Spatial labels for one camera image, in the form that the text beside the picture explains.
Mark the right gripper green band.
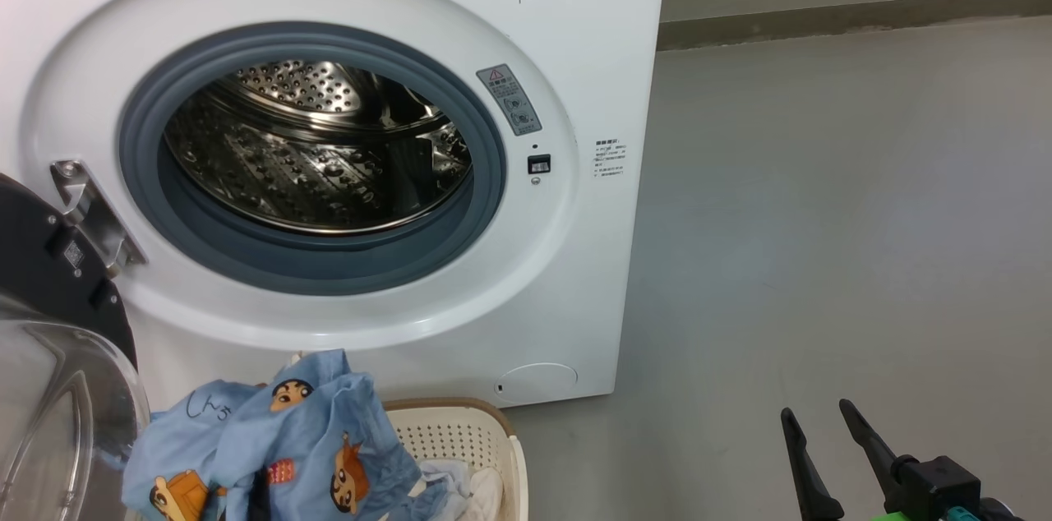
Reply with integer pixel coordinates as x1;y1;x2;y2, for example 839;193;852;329
780;399;918;521

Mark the blue cartoon print garment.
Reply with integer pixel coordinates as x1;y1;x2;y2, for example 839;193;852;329
122;350;451;521

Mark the black round glass washer door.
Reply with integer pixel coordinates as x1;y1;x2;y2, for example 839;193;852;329
0;172;151;521

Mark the white front-load washing machine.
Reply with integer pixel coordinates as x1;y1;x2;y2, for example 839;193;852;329
0;0;669;408

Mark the cream perforated laundry basket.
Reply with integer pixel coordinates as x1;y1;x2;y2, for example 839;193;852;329
380;398;529;521

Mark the grey rubber door gasket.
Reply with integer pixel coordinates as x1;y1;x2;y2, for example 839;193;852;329
118;21;509;297

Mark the metal washer door hinge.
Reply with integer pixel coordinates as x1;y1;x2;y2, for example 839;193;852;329
50;159;148;277

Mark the round washer filter cover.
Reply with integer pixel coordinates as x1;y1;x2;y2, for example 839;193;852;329
496;362;579;406

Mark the white cloth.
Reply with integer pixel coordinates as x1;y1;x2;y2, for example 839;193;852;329
421;459;504;521

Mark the grey warning sticker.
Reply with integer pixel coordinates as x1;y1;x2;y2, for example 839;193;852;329
477;64;543;136

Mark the stainless steel washer drum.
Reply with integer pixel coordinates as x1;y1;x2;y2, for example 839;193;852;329
163;59;474;237

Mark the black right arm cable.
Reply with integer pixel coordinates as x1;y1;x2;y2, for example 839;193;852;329
978;496;1028;521

